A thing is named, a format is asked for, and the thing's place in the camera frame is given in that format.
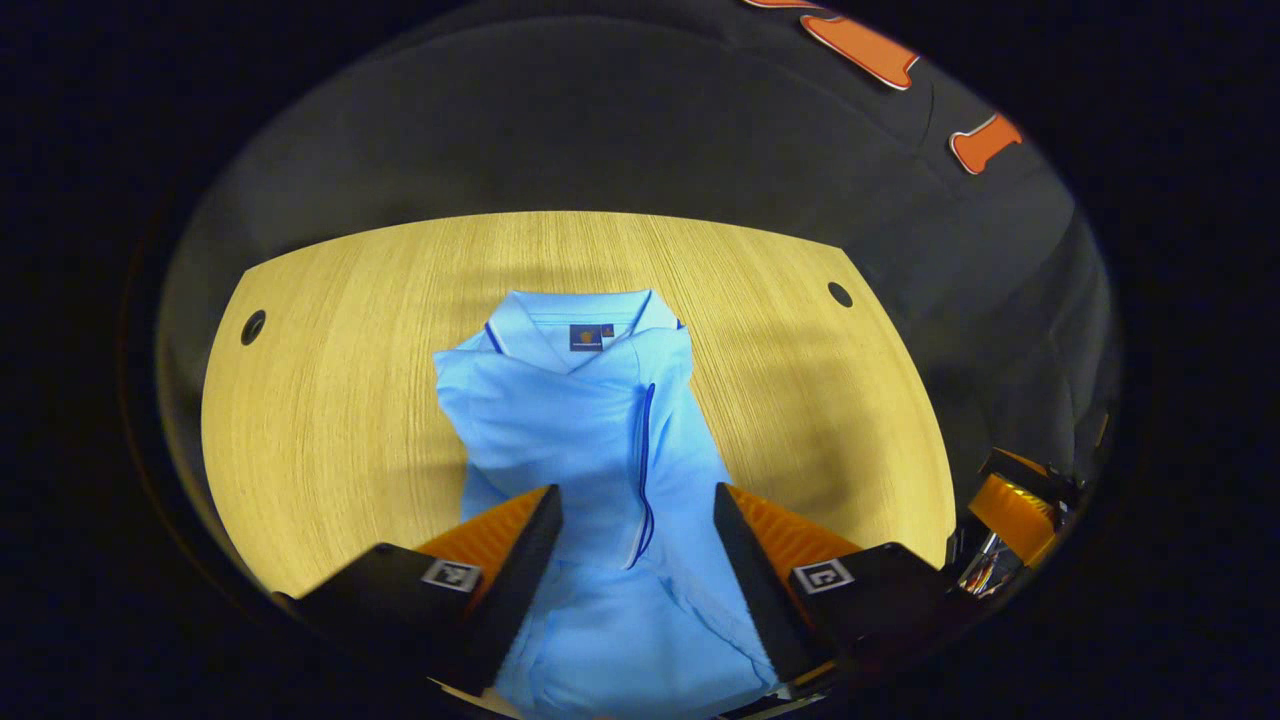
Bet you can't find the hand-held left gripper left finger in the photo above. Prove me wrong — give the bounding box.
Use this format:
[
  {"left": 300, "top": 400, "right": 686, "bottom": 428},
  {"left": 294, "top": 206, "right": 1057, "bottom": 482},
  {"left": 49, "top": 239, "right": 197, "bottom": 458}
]
[{"left": 270, "top": 485, "right": 564, "bottom": 696}]

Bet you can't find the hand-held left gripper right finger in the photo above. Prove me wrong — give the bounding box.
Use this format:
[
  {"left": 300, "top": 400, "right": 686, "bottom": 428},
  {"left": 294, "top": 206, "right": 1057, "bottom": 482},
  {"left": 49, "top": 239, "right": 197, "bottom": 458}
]
[{"left": 713, "top": 482, "right": 963, "bottom": 691}]

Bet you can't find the light blue T-shirt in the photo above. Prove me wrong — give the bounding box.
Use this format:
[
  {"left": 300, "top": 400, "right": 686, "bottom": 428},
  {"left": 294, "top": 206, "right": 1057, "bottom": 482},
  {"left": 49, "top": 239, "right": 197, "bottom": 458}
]
[{"left": 433, "top": 289, "right": 783, "bottom": 720}]

